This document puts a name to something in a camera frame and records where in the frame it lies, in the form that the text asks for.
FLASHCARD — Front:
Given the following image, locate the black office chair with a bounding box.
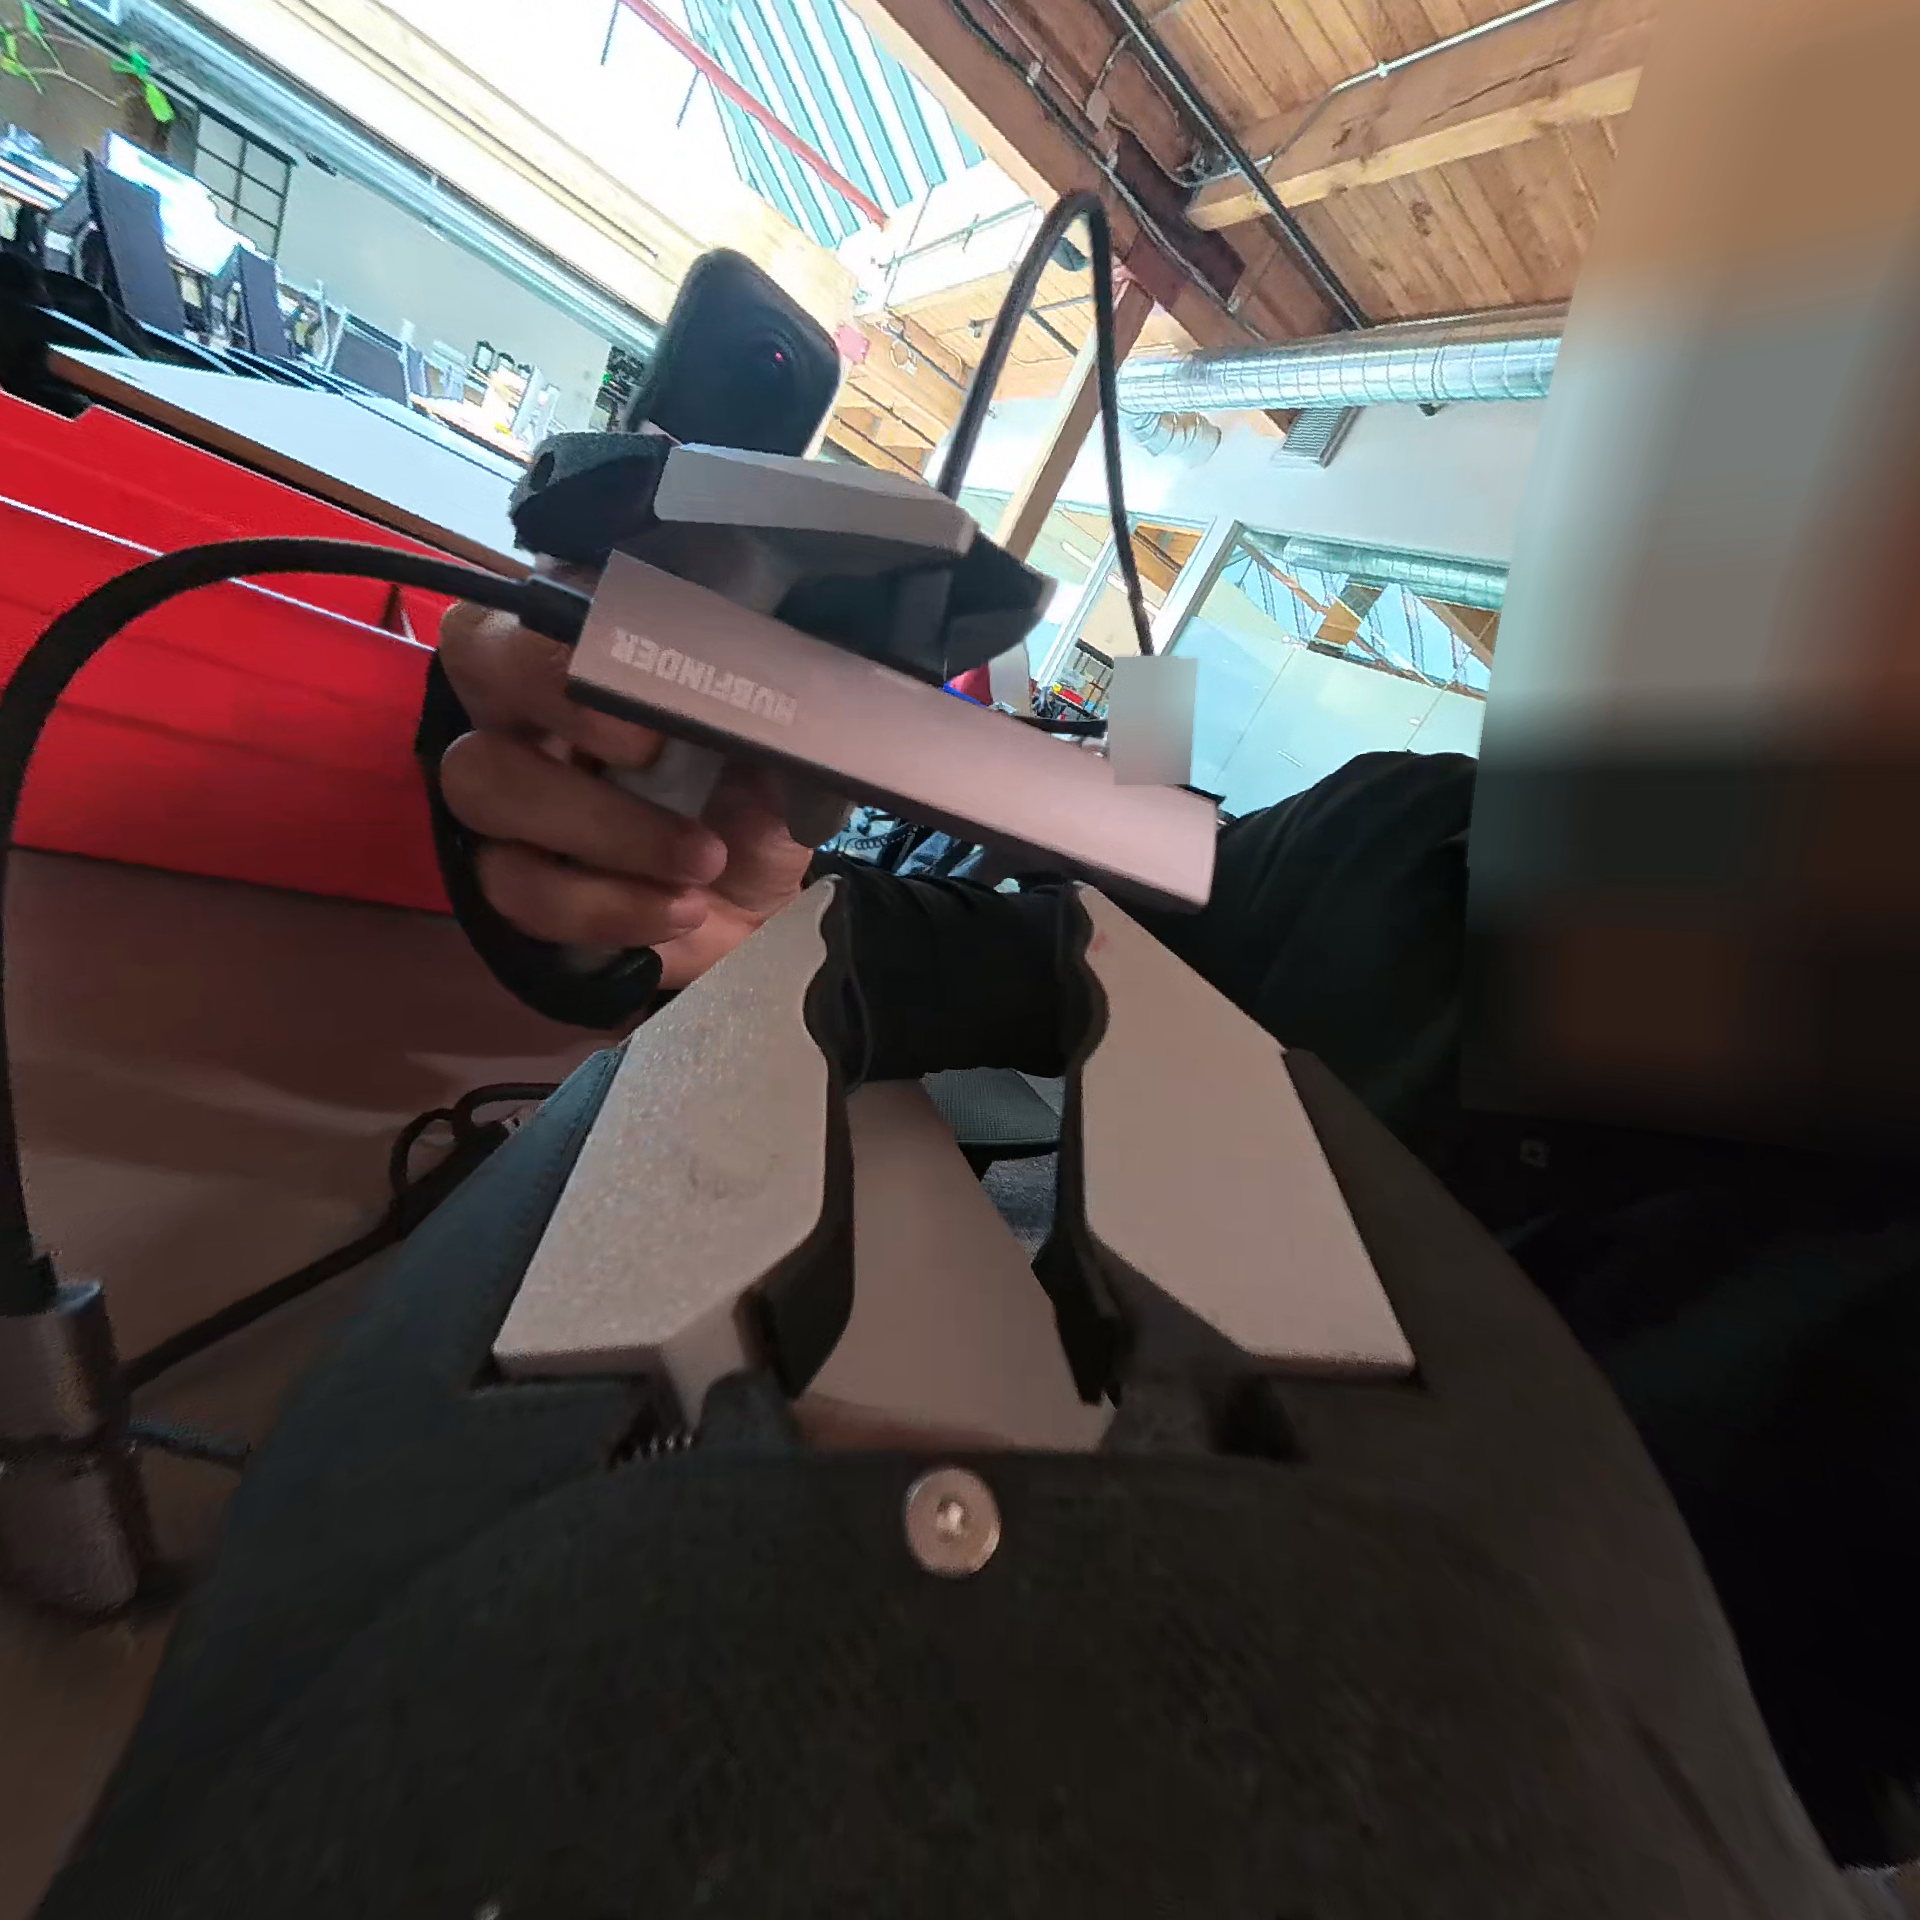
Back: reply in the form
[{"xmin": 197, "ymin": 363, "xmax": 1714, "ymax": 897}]
[{"xmin": 80, "ymin": 150, "xmax": 190, "ymax": 344}]

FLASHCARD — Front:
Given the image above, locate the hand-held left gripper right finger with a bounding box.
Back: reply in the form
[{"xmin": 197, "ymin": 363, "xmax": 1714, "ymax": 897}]
[{"xmin": 1056, "ymin": 882, "xmax": 1418, "ymax": 1405}]

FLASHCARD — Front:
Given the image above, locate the thick black braided cable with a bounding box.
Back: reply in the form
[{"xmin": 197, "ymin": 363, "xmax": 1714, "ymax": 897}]
[{"xmin": 0, "ymin": 538, "xmax": 595, "ymax": 1305}]

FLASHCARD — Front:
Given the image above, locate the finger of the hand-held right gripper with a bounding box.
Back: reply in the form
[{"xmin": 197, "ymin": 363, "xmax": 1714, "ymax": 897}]
[{"xmin": 656, "ymin": 448, "xmax": 1056, "ymax": 681}]

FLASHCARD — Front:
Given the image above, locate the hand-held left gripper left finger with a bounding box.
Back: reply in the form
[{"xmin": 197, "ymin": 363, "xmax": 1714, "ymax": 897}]
[{"xmin": 494, "ymin": 878, "xmax": 856, "ymax": 1427}]

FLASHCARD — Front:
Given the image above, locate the person's right forearm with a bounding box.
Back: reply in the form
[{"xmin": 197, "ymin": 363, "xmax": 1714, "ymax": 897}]
[{"xmin": 816, "ymin": 753, "xmax": 1480, "ymax": 1143}]

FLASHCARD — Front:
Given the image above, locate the red plastic bin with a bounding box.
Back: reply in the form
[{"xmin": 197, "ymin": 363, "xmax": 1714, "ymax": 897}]
[{"xmin": 0, "ymin": 381, "xmax": 520, "ymax": 917}]

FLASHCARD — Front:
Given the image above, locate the grey USB hub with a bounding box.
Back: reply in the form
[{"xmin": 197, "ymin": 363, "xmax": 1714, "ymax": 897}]
[{"xmin": 567, "ymin": 548, "xmax": 1221, "ymax": 908}]

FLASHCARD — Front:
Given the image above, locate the person's dark clothing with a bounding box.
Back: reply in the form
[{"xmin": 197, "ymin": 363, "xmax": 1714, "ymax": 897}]
[{"xmin": 1439, "ymin": 1110, "xmax": 1920, "ymax": 1877}]

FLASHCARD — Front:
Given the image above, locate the silver air duct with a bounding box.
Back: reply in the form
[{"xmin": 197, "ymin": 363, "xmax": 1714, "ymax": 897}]
[{"xmin": 1118, "ymin": 338, "xmax": 1561, "ymax": 416}]

